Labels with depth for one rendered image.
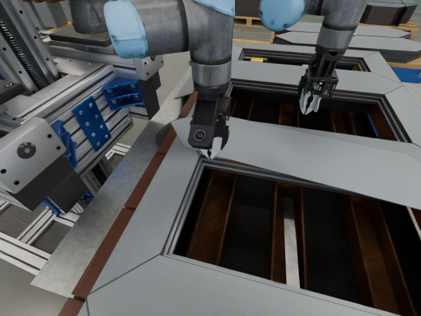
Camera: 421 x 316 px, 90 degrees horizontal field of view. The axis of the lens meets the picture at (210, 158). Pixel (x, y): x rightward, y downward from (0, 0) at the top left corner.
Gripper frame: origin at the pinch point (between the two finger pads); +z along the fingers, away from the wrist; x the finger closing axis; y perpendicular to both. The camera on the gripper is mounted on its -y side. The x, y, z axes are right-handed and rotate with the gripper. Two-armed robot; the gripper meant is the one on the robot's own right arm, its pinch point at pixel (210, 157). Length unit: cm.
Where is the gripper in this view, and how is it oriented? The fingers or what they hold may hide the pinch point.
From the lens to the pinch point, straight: 54.6
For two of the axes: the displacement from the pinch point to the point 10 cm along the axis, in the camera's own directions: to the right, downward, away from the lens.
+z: 0.1, 6.9, 7.3
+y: 2.5, -7.1, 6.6
